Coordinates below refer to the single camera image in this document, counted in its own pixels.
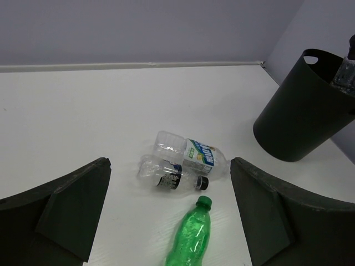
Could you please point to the clear bottle blue label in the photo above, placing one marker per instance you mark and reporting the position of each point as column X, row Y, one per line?
column 344, row 77

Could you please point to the clear bottle black cap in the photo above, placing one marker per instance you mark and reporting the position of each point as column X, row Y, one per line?
column 162, row 175

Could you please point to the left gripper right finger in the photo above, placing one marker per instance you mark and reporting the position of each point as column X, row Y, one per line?
column 288, row 225

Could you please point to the green plastic bottle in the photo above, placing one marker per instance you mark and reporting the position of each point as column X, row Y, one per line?
column 192, row 236

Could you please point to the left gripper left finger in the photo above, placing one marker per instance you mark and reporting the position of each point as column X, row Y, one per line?
column 55, row 223

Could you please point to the aluminium back rail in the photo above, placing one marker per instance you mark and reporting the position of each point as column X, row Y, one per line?
column 117, row 66

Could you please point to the black round bin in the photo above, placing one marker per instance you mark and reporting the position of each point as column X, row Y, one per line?
column 305, row 111

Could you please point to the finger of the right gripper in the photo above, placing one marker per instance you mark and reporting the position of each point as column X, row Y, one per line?
column 351, row 51

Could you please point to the clear bottle green-blue label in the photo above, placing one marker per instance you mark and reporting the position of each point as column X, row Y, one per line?
column 202, row 158

